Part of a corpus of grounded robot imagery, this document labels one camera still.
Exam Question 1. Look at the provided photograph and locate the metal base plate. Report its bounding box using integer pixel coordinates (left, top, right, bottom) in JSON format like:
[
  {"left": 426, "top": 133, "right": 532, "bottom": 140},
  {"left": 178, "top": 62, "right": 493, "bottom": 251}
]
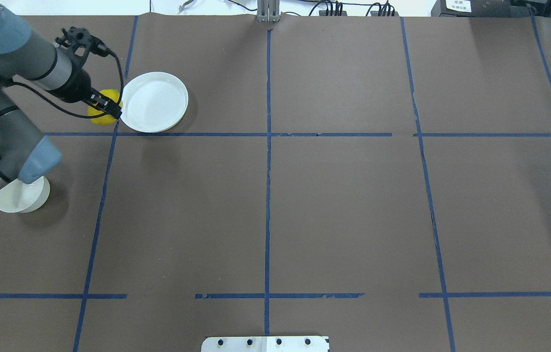
[{"left": 201, "top": 335, "right": 331, "bottom": 352}]

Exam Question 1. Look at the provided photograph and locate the white plate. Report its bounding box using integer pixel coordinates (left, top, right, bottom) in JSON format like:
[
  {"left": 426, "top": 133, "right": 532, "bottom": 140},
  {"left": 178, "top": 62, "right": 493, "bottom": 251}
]
[{"left": 120, "top": 71, "right": 190, "bottom": 133}]

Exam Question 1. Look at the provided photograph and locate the brown paper table cover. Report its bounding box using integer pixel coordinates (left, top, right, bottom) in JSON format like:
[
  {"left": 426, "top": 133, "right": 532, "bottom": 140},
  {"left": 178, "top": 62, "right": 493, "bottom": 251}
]
[{"left": 0, "top": 14, "right": 551, "bottom": 352}]

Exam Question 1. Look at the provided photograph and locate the aluminium frame post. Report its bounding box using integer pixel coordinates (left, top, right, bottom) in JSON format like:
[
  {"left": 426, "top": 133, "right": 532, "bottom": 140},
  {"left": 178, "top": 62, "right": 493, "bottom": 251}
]
[{"left": 257, "top": 0, "right": 282, "bottom": 22}]

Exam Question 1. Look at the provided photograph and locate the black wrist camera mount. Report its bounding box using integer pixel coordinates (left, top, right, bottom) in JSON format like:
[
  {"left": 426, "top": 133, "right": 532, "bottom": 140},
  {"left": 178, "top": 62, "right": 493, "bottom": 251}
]
[{"left": 54, "top": 26, "right": 112, "bottom": 67}]

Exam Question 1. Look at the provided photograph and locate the white bowl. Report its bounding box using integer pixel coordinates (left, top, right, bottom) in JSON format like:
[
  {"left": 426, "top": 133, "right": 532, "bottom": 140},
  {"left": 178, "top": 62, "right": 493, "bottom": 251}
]
[{"left": 0, "top": 176, "right": 50, "bottom": 213}]

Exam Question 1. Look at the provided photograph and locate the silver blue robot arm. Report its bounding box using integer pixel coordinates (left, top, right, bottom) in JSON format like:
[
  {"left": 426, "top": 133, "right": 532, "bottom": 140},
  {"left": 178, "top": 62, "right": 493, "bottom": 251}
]
[{"left": 0, "top": 3, "right": 122, "bottom": 190}]

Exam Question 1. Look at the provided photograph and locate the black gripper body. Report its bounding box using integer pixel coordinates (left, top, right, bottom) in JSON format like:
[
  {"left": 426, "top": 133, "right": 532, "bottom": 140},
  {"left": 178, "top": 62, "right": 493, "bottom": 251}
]
[{"left": 58, "top": 69, "right": 94, "bottom": 103}]

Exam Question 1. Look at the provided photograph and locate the yellow lemon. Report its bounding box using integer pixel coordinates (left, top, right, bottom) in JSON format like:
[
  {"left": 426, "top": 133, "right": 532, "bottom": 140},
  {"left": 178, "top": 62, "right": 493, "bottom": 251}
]
[{"left": 86, "top": 89, "right": 123, "bottom": 125}]

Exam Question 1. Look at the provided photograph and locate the black power box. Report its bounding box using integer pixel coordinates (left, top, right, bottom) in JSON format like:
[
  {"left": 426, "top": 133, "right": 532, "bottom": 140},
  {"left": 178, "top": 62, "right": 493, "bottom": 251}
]
[{"left": 430, "top": 0, "right": 531, "bottom": 18}]

